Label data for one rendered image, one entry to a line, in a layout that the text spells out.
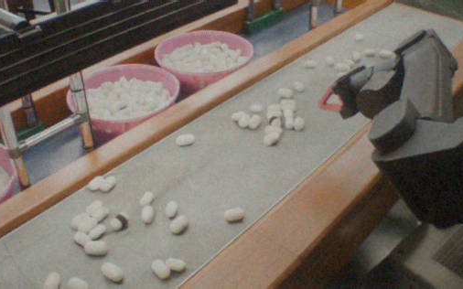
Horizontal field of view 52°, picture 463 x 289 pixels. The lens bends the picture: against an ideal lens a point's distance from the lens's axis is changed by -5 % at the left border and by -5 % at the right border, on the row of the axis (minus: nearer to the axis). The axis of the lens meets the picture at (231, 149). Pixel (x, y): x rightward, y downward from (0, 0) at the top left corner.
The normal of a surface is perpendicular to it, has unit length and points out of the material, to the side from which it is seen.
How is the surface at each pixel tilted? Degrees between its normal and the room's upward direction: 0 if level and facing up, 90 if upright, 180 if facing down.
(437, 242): 0
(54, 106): 90
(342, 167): 0
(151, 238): 0
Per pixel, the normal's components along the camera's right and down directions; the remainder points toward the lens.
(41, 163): 0.00, -0.81
